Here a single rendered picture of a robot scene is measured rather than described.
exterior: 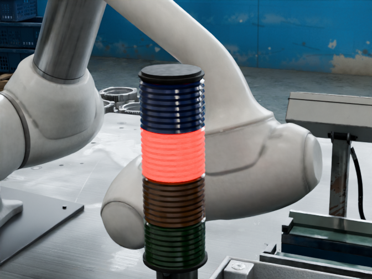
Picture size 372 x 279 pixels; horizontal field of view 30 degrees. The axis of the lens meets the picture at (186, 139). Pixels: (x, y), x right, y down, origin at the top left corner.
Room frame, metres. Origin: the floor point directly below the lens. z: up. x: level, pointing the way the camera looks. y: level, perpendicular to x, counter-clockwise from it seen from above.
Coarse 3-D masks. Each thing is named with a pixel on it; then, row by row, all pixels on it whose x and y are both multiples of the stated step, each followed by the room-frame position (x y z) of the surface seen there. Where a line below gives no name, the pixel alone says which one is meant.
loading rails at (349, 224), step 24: (288, 216) 0.95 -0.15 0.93; (312, 216) 0.94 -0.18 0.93; (336, 216) 0.93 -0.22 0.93; (288, 240) 0.91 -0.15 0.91; (312, 240) 0.89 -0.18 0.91; (336, 240) 0.88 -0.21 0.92; (360, 240) 0.88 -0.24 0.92; (288, 264) 0.80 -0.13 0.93; (312, 264) 0.78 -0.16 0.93; (336, 264) 0.81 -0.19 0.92; (360, 264) 0.87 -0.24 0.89
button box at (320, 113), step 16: (304, 96) 1.07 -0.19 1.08; (320, 96) 1.06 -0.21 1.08; (336, 96) 1.05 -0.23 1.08; (352, 96) 1.04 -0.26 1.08; (288, 112) 1.06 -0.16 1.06; (304, 112) 1.05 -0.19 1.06; (320, 112) 1.04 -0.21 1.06; (336, 112) 1.03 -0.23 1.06; (352, 112) 1.03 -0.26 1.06; (368, 112) 1.02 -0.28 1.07; (320, 128) 1.05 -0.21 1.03; (336, 128) 1.03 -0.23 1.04; (352, 128) 1.02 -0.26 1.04; (368, 128) 1.01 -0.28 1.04
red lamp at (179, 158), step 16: (144, 144) 0.60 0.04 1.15; (160, 144) 0.59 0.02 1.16; (176, 144) 0.59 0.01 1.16; (192, 144) 0.59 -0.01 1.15; (144, 160) 0.60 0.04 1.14; (160, 160) 0.59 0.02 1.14; (176, 160) 0.59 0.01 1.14; (192, 160) 0.59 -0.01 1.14; (160, 176) 0.59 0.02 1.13; (176, 176) 0.59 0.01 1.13; (192, 176) 0.59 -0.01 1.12
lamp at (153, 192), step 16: (144, 176) 0.61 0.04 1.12; (144, 192) 0.61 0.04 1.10; (160, 192) 0.59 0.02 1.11; (176, 192) 0.59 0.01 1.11; (192, 192) 0.59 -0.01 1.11; (144, 208) 0.61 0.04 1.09; (160, 208) 0.59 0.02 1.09; (176, 208) 0.59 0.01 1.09; (192, 208) 0.59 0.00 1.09; (160, 224) 0.59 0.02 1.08; (176, 224) 0.59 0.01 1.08; (192, 224) 0.59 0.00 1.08
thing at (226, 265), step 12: (228, 264) 0.38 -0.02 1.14; (252, 264) 0.38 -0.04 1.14; (264, 264) 0.38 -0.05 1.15; (276, 264) 0.38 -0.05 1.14; (216, 276) 0.37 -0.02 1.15; (228, 276) 0.37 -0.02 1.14; (240, 276) 0.37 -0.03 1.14; (252, 276) 0.38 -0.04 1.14; (264, 276) 0.38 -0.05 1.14; (276, 276) 0.38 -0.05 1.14; (288, 276) 0.37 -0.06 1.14; (300, 276) 0.37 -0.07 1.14; (312, 276) 0.37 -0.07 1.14; (324, 276) 0.37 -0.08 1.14; (336, 276) 0.36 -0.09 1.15
